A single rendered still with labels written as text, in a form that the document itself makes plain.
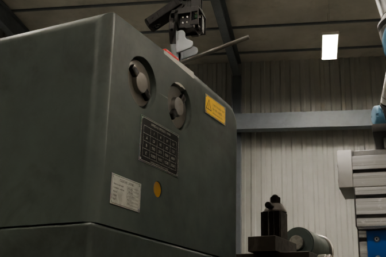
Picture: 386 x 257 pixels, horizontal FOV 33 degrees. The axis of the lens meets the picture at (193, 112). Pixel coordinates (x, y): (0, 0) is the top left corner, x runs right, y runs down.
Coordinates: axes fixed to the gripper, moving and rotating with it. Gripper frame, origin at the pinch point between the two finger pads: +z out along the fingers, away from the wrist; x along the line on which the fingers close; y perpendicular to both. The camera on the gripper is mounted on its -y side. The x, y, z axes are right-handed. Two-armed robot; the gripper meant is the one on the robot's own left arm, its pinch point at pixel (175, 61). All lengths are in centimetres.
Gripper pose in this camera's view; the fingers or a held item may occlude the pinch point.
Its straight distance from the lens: 174.6
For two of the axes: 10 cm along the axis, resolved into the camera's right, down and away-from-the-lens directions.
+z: -0.2, 9.4, -3.3
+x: 3.0, 3.2, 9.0
